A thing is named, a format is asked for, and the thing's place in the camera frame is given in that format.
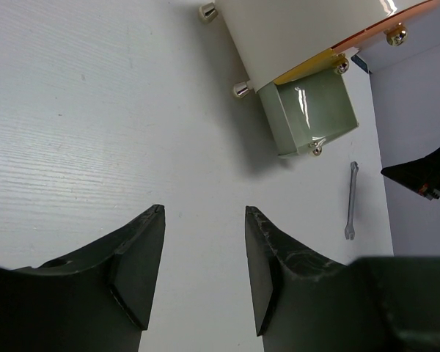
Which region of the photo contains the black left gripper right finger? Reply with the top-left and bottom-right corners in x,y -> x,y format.
245,206 -> 440,351

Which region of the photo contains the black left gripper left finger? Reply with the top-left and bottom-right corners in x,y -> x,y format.
0,205 -> 166,351

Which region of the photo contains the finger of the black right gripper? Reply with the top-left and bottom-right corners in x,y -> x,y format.
381,148 -> 440,200

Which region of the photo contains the silver open-end wrench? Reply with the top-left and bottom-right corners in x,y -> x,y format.
345,161 -> 359,241

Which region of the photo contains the grey green drawer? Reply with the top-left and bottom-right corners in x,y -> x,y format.
257,69 -> 359,158

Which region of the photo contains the orange drawer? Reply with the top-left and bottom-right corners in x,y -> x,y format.
332,1 -> 440,54

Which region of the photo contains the yellow drawer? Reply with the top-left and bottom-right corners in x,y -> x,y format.
273,48 -> 350,85

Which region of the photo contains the cream drawer cabinet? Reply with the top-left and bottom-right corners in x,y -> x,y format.
197,0 -> 426,100

